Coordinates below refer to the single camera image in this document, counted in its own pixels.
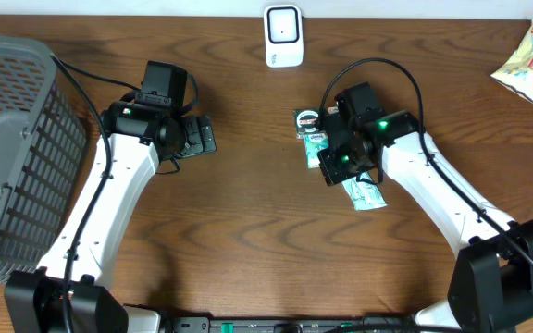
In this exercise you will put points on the green Kleenex tissue pack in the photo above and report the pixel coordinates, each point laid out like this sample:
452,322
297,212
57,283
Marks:
313,144

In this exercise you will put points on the white barcode scanner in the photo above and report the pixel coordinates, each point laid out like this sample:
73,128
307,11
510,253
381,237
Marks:
284,38

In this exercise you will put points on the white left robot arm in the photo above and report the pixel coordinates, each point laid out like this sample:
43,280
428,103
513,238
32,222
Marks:
69,290

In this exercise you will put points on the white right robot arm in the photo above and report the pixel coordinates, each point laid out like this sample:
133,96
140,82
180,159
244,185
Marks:
491,288

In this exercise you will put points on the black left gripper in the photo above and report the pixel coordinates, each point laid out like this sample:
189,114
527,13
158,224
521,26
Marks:
198,145

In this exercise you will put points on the grey plastic basket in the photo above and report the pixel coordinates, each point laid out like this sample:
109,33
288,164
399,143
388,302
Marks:
41,147

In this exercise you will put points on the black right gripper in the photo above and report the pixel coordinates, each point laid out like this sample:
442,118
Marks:
331,175

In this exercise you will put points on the black round-label packet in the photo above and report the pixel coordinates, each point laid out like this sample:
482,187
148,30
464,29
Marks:
305,122

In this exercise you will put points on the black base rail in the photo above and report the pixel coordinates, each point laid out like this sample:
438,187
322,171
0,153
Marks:
198,324

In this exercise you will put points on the green wet wipes pack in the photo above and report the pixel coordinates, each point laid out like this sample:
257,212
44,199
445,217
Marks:
364,196

